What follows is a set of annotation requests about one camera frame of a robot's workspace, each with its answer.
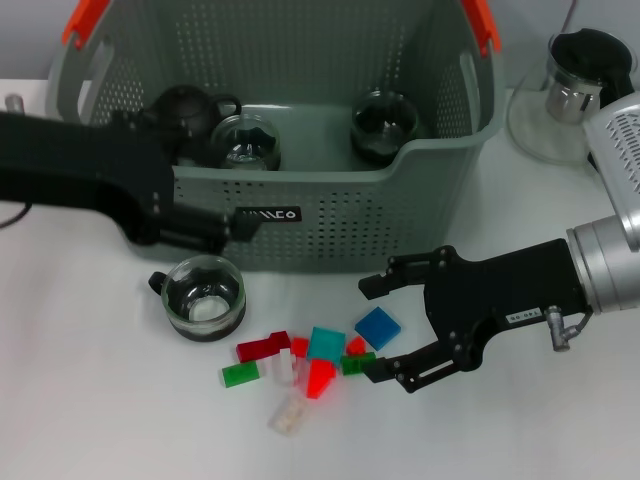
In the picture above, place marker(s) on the green toy brick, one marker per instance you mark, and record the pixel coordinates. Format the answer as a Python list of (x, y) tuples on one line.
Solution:
[(240, 375), (352, 364)]

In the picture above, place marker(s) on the glass teacup with black base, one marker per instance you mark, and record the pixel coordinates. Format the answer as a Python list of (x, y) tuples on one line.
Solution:
[(382, 125), (202, 312), (245, 150)]

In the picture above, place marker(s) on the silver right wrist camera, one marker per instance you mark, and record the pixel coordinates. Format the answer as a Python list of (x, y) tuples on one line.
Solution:
[(617, 150)]

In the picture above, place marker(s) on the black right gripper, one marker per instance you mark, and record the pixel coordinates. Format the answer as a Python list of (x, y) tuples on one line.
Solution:
[(500, 290)]

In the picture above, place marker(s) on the clear beige toy brick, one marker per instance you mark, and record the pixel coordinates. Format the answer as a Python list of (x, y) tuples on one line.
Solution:
[(289, 416)]

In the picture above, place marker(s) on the dark red toy brick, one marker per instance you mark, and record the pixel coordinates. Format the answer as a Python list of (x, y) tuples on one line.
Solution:
[(255, 350)]

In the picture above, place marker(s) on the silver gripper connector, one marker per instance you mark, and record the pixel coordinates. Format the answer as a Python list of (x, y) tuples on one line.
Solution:
[(556, 327), (14, 103)]

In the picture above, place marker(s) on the orange sloped toy brick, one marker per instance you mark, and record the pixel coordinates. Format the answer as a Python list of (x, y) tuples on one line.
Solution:
[(319, 380)]

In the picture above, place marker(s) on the white toy brick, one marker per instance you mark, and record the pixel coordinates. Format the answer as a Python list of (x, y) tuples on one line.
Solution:
[(286, 367)]

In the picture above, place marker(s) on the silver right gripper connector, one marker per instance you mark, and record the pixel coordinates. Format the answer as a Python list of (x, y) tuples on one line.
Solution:
[(556, 327)]

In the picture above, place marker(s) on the grey perforated storage basket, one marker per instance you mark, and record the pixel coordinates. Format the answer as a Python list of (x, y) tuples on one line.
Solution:
[(325, 240)]

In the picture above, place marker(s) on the teal toy plate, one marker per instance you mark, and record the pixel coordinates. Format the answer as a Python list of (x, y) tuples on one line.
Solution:
[(325, 344)]

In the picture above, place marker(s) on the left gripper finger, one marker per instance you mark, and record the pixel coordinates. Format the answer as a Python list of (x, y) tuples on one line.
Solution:
[(245, 226)]

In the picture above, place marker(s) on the black brand label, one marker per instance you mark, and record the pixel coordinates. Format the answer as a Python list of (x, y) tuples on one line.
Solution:
[(280, 215)]

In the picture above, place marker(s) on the small orange toy brick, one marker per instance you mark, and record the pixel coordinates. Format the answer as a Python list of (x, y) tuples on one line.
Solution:
[(300, 346), (356, 345)]

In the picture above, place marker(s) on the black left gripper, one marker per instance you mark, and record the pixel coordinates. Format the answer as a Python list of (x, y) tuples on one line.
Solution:
[(75, 165)]

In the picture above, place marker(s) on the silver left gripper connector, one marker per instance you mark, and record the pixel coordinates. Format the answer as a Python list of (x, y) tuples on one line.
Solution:
[(14, 103)]

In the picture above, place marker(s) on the black clay teapot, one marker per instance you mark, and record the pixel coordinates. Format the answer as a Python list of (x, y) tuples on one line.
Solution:
[(195, 105)]

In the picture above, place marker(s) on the blue toy plate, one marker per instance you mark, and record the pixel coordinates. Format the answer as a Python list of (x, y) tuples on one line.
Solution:
[(377, 327)]

